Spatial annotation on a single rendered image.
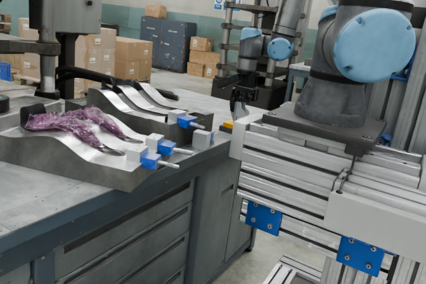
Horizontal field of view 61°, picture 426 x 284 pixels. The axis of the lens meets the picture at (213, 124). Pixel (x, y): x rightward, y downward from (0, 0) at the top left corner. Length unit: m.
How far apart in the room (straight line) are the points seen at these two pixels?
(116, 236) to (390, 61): 0.82
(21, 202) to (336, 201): 0.63
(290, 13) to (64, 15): 1.09
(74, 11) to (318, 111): 1.42
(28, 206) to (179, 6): 8.15
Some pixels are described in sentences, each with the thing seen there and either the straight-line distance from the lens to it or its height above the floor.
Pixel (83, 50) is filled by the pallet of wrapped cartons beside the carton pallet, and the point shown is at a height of 0.65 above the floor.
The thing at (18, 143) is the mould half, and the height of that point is 0.86.
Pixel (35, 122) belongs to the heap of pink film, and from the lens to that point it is 1.08.
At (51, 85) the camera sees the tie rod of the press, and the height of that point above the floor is 0.86.
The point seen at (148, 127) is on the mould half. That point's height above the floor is 0.86.
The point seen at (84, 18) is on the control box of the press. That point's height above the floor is 1.15.
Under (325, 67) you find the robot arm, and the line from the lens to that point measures 0.78.
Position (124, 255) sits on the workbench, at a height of 0.52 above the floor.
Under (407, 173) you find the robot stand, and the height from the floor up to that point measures 0.98.
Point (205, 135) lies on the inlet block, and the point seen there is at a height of 0.85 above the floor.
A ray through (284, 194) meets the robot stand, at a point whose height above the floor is 0.86.
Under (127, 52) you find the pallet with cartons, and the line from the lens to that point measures 5.79.
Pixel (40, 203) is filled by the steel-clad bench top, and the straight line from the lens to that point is 0.86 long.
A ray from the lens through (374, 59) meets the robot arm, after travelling 0.63.
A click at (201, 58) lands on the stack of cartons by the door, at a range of 8.06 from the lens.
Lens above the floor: 1.21
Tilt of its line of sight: 16 degrees down
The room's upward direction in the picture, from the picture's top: 7 degrees clockwise
